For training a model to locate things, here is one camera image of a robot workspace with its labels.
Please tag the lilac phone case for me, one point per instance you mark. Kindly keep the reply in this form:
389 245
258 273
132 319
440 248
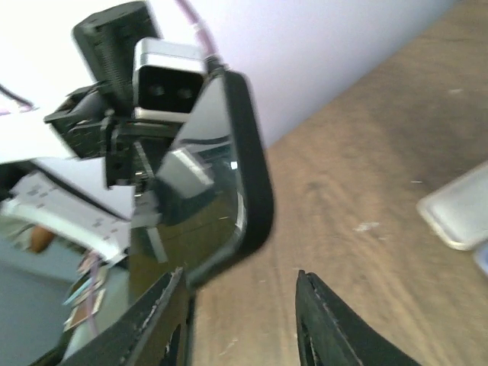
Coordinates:
481 258

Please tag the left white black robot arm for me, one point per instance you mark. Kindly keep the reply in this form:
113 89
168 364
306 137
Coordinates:
99 120

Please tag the black phone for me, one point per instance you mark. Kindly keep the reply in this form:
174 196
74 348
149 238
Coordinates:
210 202

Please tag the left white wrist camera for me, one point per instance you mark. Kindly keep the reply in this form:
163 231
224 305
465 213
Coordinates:
167 79

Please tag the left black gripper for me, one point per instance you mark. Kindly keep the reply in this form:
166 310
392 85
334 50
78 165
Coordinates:
126 161

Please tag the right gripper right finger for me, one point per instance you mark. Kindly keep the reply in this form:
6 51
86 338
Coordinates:
330 332

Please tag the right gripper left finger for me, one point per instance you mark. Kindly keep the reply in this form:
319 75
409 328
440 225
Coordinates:
153 332

